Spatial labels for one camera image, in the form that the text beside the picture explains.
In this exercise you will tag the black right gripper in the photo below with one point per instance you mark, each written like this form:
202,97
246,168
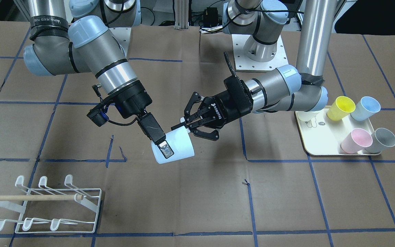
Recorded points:
133,102

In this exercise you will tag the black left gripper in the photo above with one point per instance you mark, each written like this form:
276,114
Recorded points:
225,107

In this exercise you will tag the light blue ikea cup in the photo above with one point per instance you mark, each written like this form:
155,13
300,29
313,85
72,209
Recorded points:
180,142

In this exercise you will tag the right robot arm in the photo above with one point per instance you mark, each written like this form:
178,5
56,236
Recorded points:
88,45

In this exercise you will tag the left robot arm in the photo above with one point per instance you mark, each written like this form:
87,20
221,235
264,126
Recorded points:
284,88

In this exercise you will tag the pale green ikea cup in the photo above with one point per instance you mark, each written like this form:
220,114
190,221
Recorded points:
306,116

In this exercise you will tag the yellow ikea cup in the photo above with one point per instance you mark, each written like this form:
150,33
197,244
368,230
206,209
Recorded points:
341,107

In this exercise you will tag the pink ikea cup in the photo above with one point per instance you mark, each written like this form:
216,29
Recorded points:
357,140

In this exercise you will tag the grey ikea cup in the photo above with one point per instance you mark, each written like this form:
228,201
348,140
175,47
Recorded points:
382,139

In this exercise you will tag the cream plastic tray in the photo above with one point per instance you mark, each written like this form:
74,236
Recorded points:
322,136

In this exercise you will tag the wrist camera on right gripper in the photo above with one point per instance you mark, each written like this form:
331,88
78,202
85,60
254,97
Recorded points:
97,116

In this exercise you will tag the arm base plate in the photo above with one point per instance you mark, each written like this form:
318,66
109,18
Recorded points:
251,56
123,36

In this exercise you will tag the aluminium frame post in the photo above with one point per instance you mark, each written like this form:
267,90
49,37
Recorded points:
181,11

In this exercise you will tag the white wire cup rack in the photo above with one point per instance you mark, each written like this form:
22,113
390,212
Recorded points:
45,210

